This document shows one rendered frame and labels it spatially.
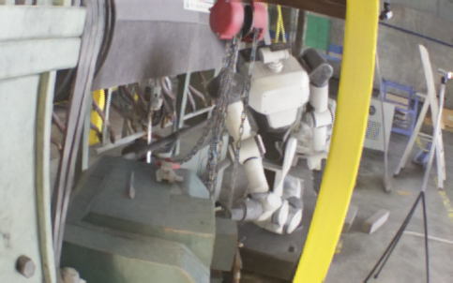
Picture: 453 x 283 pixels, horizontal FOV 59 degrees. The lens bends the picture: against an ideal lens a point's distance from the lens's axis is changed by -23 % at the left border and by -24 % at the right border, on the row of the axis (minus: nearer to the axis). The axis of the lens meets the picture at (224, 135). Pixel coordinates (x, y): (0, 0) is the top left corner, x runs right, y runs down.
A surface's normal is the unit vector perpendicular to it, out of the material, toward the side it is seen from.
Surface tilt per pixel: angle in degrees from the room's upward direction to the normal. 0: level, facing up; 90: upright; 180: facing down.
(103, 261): 90
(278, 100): 113
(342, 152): 90
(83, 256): 90
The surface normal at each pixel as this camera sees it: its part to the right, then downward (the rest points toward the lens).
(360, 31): -0.30, 0.17
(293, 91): 0.27, 0.62
